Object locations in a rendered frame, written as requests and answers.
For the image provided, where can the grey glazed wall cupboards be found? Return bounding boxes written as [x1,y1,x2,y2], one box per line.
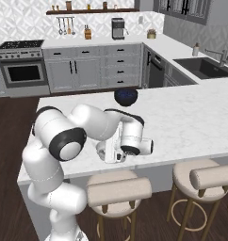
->
[152,0,213,26]

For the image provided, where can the black dishwasher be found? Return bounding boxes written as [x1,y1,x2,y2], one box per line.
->
[142,46,167,89]

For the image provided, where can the dark wooden wall shelf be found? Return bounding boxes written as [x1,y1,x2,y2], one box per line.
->
[45,8,140,16]

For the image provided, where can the grey base cupboard run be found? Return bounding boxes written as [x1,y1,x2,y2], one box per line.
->
[41,43,143,94]

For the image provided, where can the wooden knife block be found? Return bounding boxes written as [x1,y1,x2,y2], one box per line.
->
[83,24,93,40]

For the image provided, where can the dark blue bowl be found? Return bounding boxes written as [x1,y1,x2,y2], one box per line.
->
[113,88,139,107]

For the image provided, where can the dark inset sink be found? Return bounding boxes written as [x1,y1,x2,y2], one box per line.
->
[172,56,228,80]

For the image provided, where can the beige padded bar stool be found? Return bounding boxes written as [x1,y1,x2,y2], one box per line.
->
[86,169,154,241]
[166,158,228,241]

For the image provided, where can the steel range with oven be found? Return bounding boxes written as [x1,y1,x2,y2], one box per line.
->
[0,39,51,97]

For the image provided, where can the grey sink base cupboards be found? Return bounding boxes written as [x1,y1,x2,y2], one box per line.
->
[162,61,199,88]

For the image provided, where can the steel tap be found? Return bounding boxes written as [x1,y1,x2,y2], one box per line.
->
[204,48,228,68]

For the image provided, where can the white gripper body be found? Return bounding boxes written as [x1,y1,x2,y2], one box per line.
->
[105,123,124,165]

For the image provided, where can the hanging steel ladle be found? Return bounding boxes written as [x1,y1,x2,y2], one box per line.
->
[57,17,64,36]

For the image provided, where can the white soap dispenser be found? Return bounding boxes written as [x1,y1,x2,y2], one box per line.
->
[191,41,201,57]

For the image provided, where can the small potted plant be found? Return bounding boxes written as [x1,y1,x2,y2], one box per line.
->
[146,28,157,40]

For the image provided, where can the steel coffee machine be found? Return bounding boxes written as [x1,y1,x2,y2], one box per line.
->
[110,17,130,41]

